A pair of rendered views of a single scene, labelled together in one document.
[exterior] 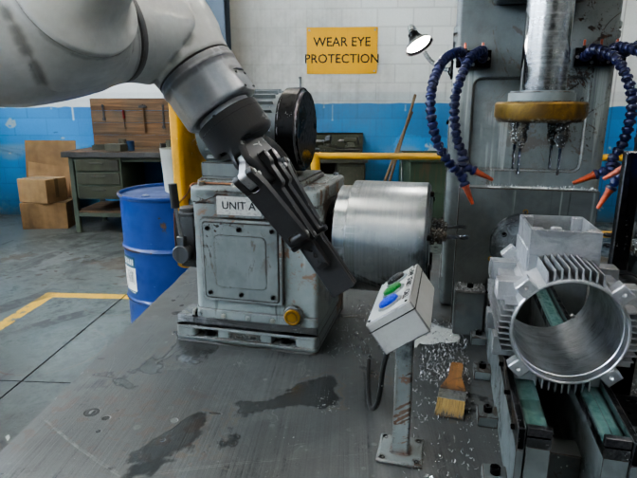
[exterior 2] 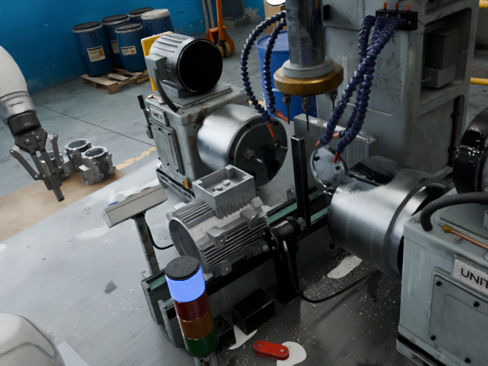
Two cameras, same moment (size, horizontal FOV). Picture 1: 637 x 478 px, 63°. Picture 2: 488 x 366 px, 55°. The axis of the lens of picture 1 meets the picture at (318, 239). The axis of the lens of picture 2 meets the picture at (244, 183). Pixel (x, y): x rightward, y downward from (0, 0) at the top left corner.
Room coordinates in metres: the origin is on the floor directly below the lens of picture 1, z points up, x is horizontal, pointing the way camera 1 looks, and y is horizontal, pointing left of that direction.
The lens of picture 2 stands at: (0.12, -1.13, 1.71)
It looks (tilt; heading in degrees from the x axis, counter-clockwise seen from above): 30 degrees down; 44
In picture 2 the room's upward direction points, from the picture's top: 9 degrees counter-clockwise
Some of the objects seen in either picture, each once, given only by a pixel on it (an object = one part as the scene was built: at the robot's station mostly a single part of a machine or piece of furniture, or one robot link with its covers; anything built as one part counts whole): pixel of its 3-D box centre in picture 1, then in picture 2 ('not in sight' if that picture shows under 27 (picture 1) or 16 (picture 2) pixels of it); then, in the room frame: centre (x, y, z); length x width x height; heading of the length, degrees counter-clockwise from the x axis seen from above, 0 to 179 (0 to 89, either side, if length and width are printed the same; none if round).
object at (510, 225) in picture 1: (522, 245); (327, 170); (1.16, -0.47, 1.02); 0.15 x 0.02 x 0.15; 76
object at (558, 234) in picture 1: (555, 244); (224, 192); (0.81, -0.38, 1.11); 0.12 x 0.11 x 0.07; 167
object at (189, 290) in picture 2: not in sight; (185, 279); (0.47, -0.61, 1.19); 0.06 x 0.06 x 0.04
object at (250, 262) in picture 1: (265, 250); (199, 136); (1.21, 0.13, 0.99); 0.35 x 0.31 x 0.37; 76
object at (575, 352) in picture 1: (555, 307); (218, 229); (0.77, -0.38, 1.02); 0.20 x 0.19 x 0.19; 167
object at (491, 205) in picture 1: (518, 255); (343, 174); (1.22, -0.49, 0.97); 0.30 x 0.11 x 0.34; 76
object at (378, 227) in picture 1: (364, 235); (233, 141); (1.16, -0.11, 1.04); 0.37 x 0.25 x 0.25; 76
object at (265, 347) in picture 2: not in sight; (271, 350); (0.67, -0.60, 0.81); 0.09 x 0.03 x 0.02; 108
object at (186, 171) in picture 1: (243, 182); (178, 95); (1.19, 0.17, 1.16); 0.33 x 0.26 x 0.42; 76
